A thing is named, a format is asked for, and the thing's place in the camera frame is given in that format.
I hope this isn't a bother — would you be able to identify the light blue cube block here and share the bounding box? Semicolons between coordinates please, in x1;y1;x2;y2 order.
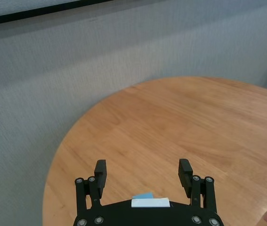
132;192;154;201

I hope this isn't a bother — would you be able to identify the black wall strip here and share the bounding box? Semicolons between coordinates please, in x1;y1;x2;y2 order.
0;0;113;27

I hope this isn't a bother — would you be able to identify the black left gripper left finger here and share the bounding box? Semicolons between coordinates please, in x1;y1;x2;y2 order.
74;159;107;214

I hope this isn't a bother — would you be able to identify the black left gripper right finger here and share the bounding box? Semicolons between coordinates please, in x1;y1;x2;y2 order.
178;158;217;212

